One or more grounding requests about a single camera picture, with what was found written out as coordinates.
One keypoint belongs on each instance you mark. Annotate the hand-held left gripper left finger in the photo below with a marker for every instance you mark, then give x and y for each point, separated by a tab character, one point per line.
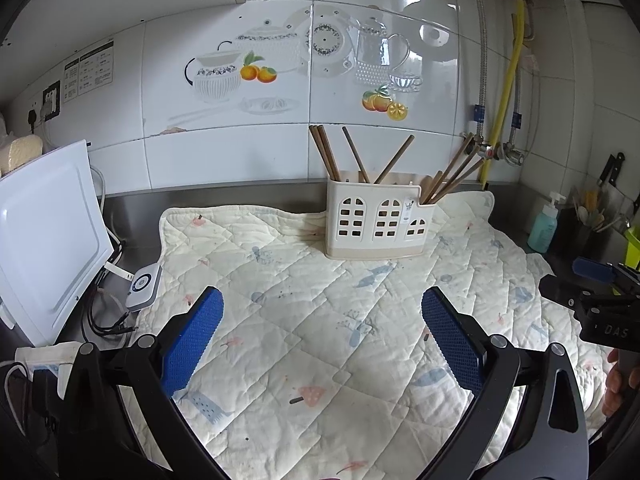
192	340

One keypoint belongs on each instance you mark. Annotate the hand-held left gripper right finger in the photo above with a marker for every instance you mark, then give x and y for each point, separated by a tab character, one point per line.
452	340

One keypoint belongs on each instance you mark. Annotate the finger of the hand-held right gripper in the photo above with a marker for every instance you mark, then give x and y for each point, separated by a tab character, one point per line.
562	291
595	269

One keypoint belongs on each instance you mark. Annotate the cream plastic chopstick holder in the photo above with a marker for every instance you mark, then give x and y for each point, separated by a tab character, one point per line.
350	195

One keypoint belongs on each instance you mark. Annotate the group of wooden chopsticks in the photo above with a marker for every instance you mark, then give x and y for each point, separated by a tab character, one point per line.
327	155

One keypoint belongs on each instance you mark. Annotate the person's right hand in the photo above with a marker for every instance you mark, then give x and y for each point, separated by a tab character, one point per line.
622	390

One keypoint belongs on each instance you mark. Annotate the dark utensil container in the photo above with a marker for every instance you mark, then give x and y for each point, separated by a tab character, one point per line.
580	237

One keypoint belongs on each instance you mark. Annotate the green plastic container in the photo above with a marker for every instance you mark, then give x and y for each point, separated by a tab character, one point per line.
634	245

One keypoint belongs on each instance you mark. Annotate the teal soap pump bottle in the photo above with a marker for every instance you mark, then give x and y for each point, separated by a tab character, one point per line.
544	230

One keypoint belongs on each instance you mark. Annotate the small white round-button device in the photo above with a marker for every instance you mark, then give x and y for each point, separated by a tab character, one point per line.
142	285

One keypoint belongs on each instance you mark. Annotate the quilted printed mat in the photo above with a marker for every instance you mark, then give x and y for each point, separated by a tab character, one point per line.
300	285

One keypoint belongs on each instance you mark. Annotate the metal water valve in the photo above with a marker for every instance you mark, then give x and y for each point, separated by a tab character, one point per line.
514	156

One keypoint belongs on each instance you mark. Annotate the white power strip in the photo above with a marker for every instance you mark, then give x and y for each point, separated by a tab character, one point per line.
45	355

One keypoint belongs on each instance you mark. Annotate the metal valve with red knob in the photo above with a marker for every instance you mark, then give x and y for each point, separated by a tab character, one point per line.
487	150

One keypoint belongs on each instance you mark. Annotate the white countertop appliance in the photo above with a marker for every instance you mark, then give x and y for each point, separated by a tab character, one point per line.
45	240

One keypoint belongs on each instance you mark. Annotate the yellow gas pipe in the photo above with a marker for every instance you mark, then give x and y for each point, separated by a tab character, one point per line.
507	85

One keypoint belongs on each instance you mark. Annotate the cream sponge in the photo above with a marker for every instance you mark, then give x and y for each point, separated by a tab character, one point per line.
20	152

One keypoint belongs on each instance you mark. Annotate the wall notice sticker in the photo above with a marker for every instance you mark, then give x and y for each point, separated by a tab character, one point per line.
90	71

